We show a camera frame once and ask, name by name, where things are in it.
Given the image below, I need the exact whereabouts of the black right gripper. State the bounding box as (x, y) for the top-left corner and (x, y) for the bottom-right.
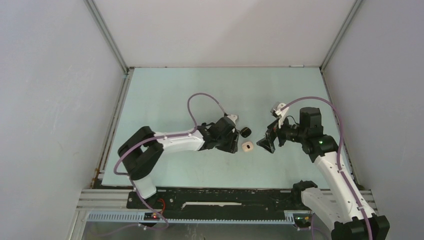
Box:
(256, 113), (307, 153)

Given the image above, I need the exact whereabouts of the pink charging case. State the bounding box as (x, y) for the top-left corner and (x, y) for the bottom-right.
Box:
(241, 141), (254, 153)

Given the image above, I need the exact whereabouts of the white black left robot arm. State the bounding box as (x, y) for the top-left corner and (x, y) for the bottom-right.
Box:
(117, 114), (239, 208)

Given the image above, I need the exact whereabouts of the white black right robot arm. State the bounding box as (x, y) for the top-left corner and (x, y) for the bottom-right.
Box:
(256, 103), (390, 240)

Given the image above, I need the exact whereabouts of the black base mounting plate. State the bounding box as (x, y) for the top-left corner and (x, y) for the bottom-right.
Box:
(126, 187), (311, 220)

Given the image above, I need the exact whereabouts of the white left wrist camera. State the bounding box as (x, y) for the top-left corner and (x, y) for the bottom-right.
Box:
(226, 114), (239, 126)

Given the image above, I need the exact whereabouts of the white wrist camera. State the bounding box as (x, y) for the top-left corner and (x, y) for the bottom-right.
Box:
(226, 114), (239, 126)
(271, 102), (289, 129)

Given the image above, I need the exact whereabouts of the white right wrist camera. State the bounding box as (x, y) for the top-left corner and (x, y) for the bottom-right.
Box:
(271, 102), (289, 129)

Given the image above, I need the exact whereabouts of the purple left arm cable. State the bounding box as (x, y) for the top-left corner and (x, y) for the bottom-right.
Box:
(113, 92), (229, 229)

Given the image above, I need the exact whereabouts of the aluminium frame rail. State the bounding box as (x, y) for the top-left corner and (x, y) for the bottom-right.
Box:
(67, 188), (388, 240)

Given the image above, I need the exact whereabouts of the grey slotted cable duct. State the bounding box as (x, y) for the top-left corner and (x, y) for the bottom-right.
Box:
(86, 211), (295, 224)

